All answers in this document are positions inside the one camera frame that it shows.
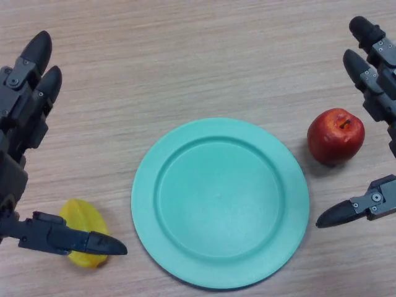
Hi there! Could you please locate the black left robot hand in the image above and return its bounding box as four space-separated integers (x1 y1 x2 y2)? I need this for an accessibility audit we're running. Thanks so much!
0 30 128 257

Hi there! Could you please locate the green round plate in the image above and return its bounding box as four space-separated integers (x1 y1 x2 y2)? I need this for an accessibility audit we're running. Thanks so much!
131 116 311 291

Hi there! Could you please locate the yellow starfruit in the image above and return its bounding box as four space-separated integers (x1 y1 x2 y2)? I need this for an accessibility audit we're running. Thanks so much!
59 199 110 269

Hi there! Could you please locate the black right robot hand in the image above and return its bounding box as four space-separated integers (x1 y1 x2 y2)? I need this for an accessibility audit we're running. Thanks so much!
315 16 396 229

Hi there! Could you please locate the red apple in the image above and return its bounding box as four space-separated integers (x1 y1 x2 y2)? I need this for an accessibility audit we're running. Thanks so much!
307 108 366 165

